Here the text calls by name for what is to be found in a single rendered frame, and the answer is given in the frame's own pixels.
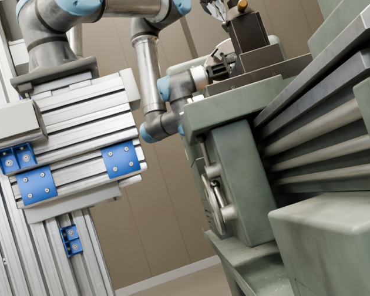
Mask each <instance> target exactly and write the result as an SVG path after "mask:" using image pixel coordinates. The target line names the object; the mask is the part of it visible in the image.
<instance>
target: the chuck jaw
mask: <svg viewBox="0 0 370 296"><path fill-rule="evenodd" d="M227 53H228V52H226V51H225V50H224V49H223V48H222V47H221V48H220V49H216V50H215V51H214V52H213V53H212V54H211V57H212V58H214V59H215V60H216V61H217V62H218V63H221V58H222V56H223V55H225V54H227Z"/></svg>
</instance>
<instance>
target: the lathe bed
mask: <svg viewBox="0 0 370 296"><path fill-rule="evenodd" d="M250 127H251V131H252V133H253V136H254V140H255V143H256V145H257V149H258V151H259V154H260V157H261V160H262V163H263V166H264V169H265V172H266V175H267V177H268V181H269V183H270V186H271V189H272V192H273V194H274V193H311V192H330V191H368V190H370V5H368V6H367V7H366V8H365V9H364V10H363V11H362V12H361V13H360V14H359V15H358V16H357V17H356V18H355V19H354V20H353V21H352V22H351V23H350V24H349V25H348V26H347V27H346V28H345V29H344V30H343V31H342V32H341V33H340V34H339V35H338V36H337V37H336V38H335V39H334V40H333V41H332V42H331V43H330V44H329V45H328V46H327V47H326V48H325V49H324V50H323V51H322V52H321V53H320V54H319V55H318V56H317V57H316V58H315V59H314V60H313V61H312V62H311V63H310V64H309V65H308V66H307V67H306V68H305V69H304V70H303V71H302V72H301V73H300V74H299V75H298V76H297V77H296V78H295V79H294V80H293V81H292V82H291V83H290V84H289V85H288V86H287V87H286V88H285V89H284V90H283V91H282V92H281V93H280V94H279V95H278V96H277V97H276V98H275V99H274V100H273V101H272V102H271V103H270V104H269V105H268V106H267V107H266V108H265V109H264V110H263V111H262V112H261V113H260V114H259V115H258V116H257V117H256V118H255V119H254V120H253V121H252V122H251V123H250Z"/></svg>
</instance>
